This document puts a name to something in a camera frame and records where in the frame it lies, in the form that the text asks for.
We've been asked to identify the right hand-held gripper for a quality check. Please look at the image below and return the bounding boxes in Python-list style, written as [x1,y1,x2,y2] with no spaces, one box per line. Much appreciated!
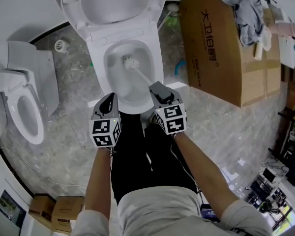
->
[148,81,187,135]

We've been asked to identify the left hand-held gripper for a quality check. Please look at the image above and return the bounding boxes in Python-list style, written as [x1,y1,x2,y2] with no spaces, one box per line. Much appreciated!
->
[89,92,122,148]

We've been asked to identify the white toilet brush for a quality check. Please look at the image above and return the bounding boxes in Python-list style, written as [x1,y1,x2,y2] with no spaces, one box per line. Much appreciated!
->
[122,55,154,87]

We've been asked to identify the white tankless toilet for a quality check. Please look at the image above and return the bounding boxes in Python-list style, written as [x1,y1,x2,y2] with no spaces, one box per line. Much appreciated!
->
[50,0,172,116]

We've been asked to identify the person's left forearm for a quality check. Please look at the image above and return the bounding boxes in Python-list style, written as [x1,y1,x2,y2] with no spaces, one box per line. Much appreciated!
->
[85,144,114,212]

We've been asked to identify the person's right forearm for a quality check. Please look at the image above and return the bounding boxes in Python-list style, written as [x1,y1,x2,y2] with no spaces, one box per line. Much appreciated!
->
[173,131,239,216]

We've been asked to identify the white toilet with boxy tank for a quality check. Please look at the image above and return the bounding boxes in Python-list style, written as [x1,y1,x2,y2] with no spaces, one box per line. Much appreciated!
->
[0,40,60,146]

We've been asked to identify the person's black trousers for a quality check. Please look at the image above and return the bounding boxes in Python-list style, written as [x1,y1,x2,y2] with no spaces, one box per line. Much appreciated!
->
[110,111,199,205]

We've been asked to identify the green plastic piece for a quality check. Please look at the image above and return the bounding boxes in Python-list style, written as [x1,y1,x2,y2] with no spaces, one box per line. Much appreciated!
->
[166,17,179,28]

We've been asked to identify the large cardboard box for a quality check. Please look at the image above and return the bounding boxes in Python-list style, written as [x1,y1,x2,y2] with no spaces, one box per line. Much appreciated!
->
[179,0,282,108]

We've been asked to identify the white round-head stick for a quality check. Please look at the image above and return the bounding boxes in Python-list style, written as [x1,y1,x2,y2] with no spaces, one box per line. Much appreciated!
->
[158,3,180,32]

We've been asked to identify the white short tube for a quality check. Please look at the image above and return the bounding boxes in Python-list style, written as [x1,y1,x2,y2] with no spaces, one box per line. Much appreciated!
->
[254,43,264,61]

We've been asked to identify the person's grey sweatshirt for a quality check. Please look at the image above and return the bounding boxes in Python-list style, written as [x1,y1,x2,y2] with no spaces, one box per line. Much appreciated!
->
[70,185,273,236]

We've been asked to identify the grey crumpled cloth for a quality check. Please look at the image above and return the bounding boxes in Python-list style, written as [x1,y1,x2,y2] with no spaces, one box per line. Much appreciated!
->
[217,0,265,47]

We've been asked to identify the cream cloth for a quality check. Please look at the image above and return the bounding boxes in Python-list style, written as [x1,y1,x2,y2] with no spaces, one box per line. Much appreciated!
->
[258,27,272,52]

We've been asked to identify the small dark monitor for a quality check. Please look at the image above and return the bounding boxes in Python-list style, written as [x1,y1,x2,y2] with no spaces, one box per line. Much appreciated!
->
[200,204,219,222]

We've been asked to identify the pink bottle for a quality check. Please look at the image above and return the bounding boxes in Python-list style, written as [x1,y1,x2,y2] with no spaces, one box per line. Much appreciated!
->
[267,22,295,38]

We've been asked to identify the dark wooden shelf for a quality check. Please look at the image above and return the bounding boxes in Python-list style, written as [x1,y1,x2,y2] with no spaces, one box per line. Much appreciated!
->
[267,82,295,172]

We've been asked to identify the cluttered equipment desk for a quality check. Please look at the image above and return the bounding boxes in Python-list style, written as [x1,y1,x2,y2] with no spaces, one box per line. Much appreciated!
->
[221,156,295,232]

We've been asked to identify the blue curved hose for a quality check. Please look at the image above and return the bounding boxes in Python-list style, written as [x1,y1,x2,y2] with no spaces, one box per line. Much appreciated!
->
[174,60,187,77]

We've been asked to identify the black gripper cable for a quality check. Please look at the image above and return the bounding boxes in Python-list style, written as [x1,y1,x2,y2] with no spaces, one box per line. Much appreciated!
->
[170,141,205,207]

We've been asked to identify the white floor cable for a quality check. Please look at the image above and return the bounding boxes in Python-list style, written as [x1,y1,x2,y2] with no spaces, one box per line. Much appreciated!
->
[0,146,88,189]

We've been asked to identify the wall display panel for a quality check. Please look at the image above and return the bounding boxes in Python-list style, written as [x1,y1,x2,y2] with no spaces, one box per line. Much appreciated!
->
[0,189,27,229]

